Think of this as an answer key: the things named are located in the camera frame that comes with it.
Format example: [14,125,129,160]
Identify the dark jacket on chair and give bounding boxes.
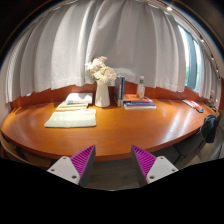
[200,115,218,143]

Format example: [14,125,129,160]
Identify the yellow flat book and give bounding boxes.
[56,101,88,111]

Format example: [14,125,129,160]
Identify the orange flat book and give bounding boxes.
[123,94,153,103]

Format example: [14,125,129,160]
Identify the light green folded towel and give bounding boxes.
[44,109,96,128]

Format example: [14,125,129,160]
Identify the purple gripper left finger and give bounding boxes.
[48,145,96,187]

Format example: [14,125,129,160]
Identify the red booklet on desk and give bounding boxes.
[182,99,200,109]

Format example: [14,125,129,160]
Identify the window with frame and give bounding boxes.
[179,25,202,92]

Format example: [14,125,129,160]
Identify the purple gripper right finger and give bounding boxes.
[131,145,178,187]

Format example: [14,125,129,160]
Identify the white book on stack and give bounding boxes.
[66,93,93,104]

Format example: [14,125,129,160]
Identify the white flower bouquet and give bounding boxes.
[85,56,117,84]

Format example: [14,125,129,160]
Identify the black remote on desk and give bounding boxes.
[196,108,204,113]

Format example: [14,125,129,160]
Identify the grey office chair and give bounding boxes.
[173,111,224,169]

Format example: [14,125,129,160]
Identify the clear plastic water bottle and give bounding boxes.
[137,76,145,99]

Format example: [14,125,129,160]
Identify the white ceramic vase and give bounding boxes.
[95,80,110,108]

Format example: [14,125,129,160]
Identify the upright grey blue books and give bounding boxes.
[114,76,125,107]

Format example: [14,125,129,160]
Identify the white pleated curtain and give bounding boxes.
[4,0,222,104]

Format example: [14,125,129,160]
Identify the blue flat book stack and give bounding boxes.
[124,102,156,110]

